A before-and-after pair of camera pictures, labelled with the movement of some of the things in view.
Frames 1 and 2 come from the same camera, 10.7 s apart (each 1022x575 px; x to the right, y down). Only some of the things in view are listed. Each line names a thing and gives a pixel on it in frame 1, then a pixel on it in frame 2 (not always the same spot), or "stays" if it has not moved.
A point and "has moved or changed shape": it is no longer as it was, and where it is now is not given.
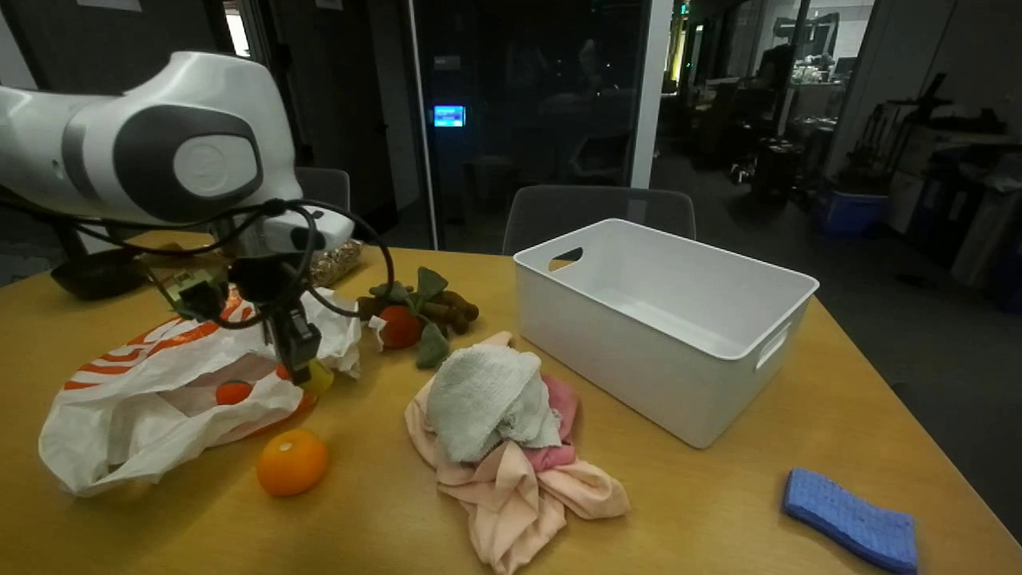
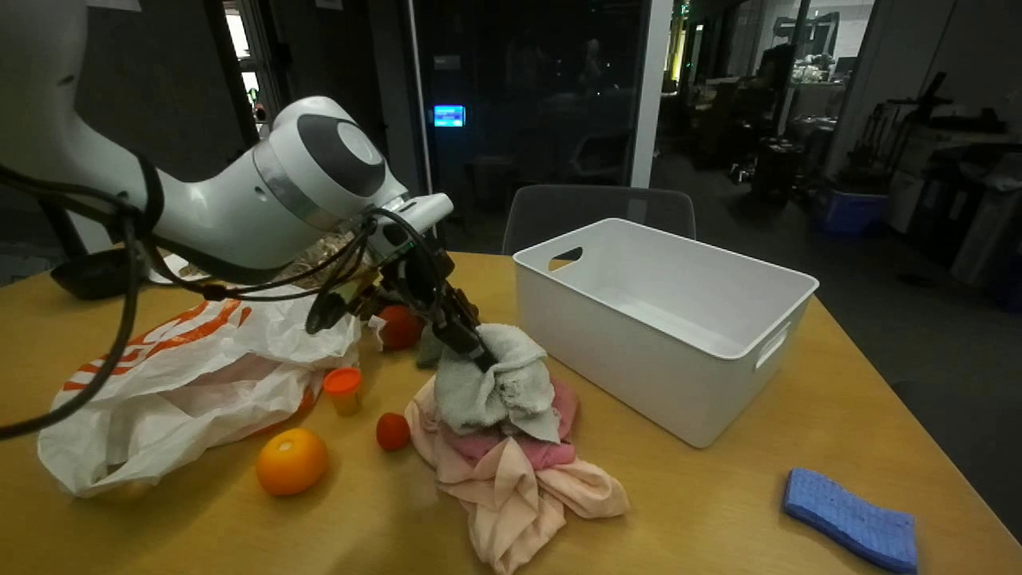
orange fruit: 291,463 stays
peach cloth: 518,510 stays
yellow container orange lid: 317,379 to 345,386
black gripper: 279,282 to 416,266
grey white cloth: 482,401 has moved or changed shape
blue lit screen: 452,116 stays
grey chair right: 541,214 stays
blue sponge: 890,538 stays
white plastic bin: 687,334 stays
